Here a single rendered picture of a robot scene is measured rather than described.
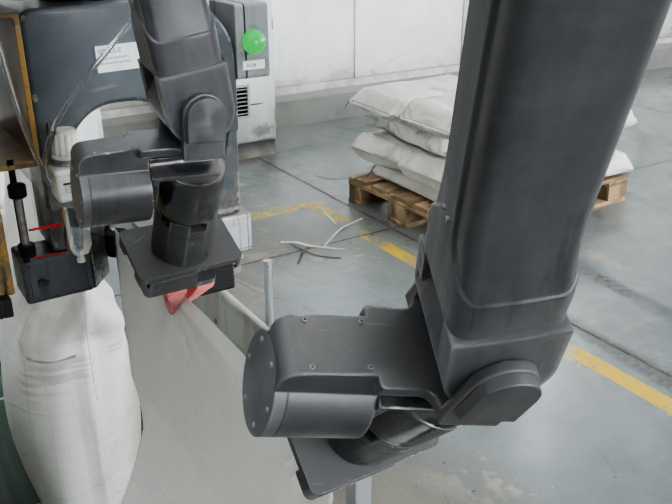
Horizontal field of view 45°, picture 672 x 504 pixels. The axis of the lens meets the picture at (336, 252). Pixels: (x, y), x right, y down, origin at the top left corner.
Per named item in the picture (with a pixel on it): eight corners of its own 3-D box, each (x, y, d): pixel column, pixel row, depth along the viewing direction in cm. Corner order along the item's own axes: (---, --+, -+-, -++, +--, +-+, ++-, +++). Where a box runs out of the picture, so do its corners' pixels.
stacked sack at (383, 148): (498, 154, 418) (500, 126, 412) (399, 178, 382) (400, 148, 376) (442, 137, 449) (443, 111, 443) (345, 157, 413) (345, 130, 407)
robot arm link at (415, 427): (501, 426, 44) (486, 326, 46) (387, 423, 41) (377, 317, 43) (438, 452, 49) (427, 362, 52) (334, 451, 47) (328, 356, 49)
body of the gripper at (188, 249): (116, 244, 78) (120, 188, 73) (214, 223, 83) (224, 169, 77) (140, 294, 74) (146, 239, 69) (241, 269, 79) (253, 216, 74)
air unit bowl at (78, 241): (97, 254, 92) (90, 203, 89) (70, 260, 90) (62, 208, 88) (89, 246, 94) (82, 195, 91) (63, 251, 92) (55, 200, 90)
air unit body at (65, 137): (111, 262, 92) (94, 128, 86) (69, 271, 90) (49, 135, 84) (99, 249, 96) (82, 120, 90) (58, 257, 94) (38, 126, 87)
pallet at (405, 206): (625, 200, 426) (629, 174, 420) (453, 251, 364) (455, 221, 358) (512, 162, 489) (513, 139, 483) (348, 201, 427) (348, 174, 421)
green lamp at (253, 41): (270, 54, 99) (269, 29, 98) (248, 56, 97) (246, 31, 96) (260, 51, 101) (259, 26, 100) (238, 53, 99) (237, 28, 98)
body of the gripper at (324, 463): (266, 405, 53) (307, 374, 47) (392, 362, 58) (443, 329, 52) (302, 502, 51) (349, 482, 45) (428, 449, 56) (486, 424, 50)
